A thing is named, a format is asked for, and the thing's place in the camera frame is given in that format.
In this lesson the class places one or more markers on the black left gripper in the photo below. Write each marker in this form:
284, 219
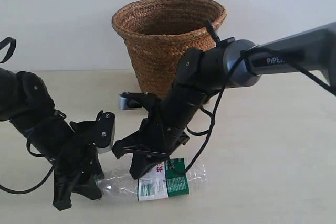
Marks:
53, 137

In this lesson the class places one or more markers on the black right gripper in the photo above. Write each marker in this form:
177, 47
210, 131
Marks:
162, 131

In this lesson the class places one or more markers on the clear plastic bottle green label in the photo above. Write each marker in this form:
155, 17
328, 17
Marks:
161, 182

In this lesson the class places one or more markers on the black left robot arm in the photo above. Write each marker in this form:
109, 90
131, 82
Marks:
23, 95

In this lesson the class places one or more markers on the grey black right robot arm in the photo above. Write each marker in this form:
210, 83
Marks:
201, 75

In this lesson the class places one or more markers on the woven brown wicker basket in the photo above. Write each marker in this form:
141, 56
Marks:
157, 33

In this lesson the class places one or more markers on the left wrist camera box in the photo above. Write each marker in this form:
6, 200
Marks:
105, 131

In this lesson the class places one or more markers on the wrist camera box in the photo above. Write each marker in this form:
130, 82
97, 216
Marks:
130, 100
105, 131

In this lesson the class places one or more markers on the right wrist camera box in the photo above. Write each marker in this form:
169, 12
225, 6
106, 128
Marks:
130, 100

